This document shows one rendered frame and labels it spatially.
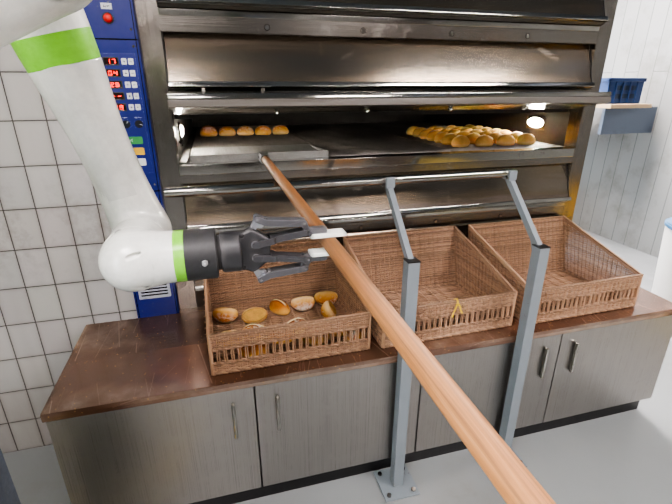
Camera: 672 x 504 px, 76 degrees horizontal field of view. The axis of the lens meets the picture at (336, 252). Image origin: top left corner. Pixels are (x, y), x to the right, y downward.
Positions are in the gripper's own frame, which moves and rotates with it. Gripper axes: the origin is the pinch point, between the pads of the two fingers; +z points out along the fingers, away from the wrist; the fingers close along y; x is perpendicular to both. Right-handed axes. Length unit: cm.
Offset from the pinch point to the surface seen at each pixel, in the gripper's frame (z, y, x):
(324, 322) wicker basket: 11, 46, -46
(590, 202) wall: 359, 85, -276
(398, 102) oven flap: 49, -23, -81
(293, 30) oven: 13, -47, -96
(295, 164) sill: 12, 1, -96
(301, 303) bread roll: 9, 54, -77
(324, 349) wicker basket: 12, 59, -50
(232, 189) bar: -15, 2, -58
